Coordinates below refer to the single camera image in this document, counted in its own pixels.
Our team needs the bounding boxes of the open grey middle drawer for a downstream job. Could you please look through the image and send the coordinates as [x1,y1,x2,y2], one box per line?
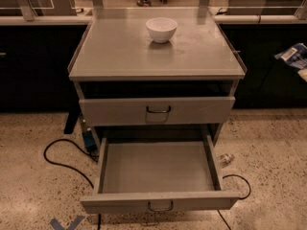
[81,135,240,214]

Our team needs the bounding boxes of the grey metal drawer cabinet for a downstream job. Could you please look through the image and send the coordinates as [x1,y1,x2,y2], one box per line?
[69,7,246,140]

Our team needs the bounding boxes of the upper grey drawer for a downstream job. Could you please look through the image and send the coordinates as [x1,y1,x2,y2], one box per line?
[80,97,235,127]

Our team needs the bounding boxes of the white ceramic bowl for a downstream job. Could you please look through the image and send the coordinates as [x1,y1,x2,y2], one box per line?
[146,17,177,43]

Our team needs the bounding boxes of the blue power adapter box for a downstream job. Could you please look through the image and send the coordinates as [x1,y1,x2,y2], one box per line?
[83,130,97,152]

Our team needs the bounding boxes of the black cable right floor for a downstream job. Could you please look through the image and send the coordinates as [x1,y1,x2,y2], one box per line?
[217,173,252,230]

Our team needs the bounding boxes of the black floor cable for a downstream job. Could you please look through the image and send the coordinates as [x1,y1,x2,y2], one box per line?
[42,138,100,190]

